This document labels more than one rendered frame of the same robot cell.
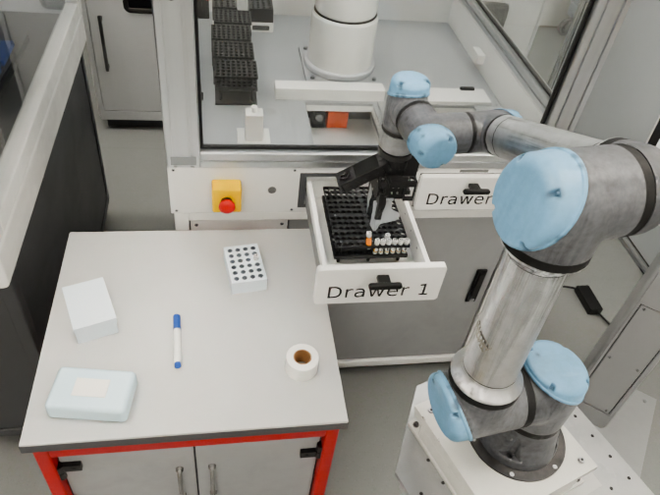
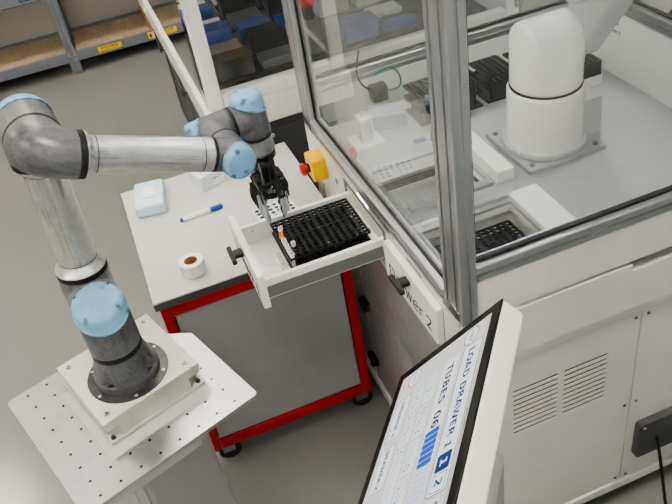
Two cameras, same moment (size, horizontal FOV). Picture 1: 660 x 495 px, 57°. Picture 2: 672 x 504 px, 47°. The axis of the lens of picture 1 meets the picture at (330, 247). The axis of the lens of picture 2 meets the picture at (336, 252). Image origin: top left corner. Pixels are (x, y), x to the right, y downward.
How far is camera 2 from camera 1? 209 cm
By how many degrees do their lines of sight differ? 65
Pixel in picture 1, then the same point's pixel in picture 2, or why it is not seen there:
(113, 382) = (153, 197)
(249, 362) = (192, 248)
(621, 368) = not seen: outside the picture
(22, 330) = not seen: hidden behind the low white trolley
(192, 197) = not seen: hidden behind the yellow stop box
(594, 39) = (440, 170)
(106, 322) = (196, 178)
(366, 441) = (339, 483)
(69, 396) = (141, 188)
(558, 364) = (95, 299)
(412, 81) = (239, 94)
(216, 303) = (241, 218)
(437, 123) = (200, 121)
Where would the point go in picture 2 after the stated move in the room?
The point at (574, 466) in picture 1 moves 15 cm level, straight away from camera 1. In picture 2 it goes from (102, 410) to (149, 435)
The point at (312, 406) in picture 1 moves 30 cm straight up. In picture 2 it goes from (162, 285) to (130, 197)
